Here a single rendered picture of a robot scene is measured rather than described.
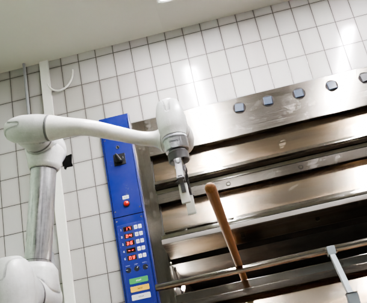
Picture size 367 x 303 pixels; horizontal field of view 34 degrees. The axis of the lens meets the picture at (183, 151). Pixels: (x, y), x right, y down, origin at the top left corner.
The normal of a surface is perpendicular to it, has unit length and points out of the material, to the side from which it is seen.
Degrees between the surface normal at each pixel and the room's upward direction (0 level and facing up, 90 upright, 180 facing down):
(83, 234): 90
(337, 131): 70
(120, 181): 90
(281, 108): 90
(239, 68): 90
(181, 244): 172
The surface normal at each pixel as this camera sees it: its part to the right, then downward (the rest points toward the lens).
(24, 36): 0.19, 0.90
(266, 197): -0.21, -0.66
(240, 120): -0.15, -0.37
